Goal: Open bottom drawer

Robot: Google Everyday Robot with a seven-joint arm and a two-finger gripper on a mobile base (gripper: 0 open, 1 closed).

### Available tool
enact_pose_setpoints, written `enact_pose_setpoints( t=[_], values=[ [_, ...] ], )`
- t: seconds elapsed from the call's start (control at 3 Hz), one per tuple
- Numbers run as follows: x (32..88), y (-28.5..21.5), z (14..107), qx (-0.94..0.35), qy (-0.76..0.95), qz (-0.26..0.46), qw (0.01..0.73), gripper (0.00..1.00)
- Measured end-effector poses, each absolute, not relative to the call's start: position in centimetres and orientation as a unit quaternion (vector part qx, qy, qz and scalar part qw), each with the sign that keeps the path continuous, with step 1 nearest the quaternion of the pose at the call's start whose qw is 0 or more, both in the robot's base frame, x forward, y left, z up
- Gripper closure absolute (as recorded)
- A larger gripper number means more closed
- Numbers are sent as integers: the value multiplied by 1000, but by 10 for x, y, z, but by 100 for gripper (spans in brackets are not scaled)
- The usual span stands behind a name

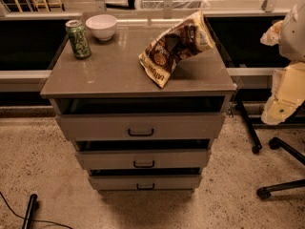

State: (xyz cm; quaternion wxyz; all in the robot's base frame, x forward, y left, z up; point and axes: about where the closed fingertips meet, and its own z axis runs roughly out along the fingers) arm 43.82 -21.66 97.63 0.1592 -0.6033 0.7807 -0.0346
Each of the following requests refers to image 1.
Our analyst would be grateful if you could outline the grey bottom drawer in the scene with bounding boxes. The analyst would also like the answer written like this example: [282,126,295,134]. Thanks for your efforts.
[89,168,201,191]

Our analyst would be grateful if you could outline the grey drawer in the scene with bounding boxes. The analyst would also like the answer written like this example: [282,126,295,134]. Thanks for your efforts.
[51,95,229,142]
[89,168,201,191]
[75,140,211,171]

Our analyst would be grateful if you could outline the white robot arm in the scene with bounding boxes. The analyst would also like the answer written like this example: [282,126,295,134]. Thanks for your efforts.
[260,0,305,125]

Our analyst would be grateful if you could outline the grey drawer cabinet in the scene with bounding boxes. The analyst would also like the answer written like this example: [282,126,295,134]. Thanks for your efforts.
[39,10,238,196]

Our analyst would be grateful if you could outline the grey middle drawer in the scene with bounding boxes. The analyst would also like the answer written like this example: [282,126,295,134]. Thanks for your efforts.
[75,140,211,171]

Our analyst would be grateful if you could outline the grey top drawer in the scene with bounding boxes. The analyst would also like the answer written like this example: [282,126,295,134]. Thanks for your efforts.
[51,95,229,142]

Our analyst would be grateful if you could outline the brown chip bag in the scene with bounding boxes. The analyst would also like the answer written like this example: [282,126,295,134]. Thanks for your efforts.
[139,10,215,89]

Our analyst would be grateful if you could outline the green soda can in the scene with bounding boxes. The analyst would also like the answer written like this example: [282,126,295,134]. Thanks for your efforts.
[65,19,92,59]

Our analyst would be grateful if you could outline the white bowl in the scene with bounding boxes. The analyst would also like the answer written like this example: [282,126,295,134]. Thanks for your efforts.
[86,14,117,41]

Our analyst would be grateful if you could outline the black office chair base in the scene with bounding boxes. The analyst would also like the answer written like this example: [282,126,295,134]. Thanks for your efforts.
[255,136,305,200]

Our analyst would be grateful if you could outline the black stand leg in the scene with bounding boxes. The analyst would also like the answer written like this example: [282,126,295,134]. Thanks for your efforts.
[22,194,38,229]

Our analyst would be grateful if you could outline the black table leg frame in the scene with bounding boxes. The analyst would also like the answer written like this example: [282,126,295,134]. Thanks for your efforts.
[235,97,305,154]

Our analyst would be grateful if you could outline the wire basket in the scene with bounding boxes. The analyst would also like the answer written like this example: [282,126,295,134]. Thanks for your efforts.
[135,0,211,10]

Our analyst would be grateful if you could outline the black floor cable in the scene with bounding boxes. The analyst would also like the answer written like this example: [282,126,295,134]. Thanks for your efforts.
[0,191,74,229]

